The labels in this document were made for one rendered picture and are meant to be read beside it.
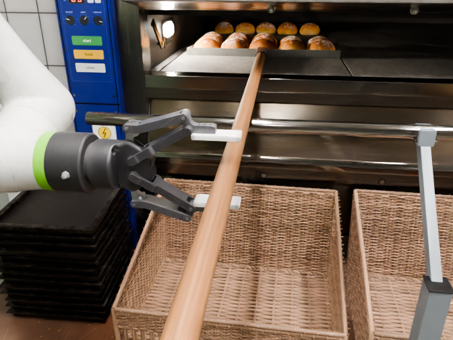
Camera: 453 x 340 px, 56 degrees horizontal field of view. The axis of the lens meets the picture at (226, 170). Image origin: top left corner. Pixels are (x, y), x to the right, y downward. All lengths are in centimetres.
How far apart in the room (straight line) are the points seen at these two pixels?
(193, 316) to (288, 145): 98
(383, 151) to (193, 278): 101
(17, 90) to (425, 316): 80
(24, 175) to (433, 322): 73
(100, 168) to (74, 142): 5
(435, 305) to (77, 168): 65
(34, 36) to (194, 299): 116
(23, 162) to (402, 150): 103
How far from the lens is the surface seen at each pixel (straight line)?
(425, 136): 94
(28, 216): 124
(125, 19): 131
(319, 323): 126
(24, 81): 77
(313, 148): 131
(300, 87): 126
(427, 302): 87
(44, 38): 142
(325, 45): 161
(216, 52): 161
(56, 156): 66
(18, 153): 69
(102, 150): 65
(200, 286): 40
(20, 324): 137
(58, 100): 79
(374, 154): 134
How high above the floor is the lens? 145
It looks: 25 degrees down
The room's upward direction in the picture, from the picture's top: straight up
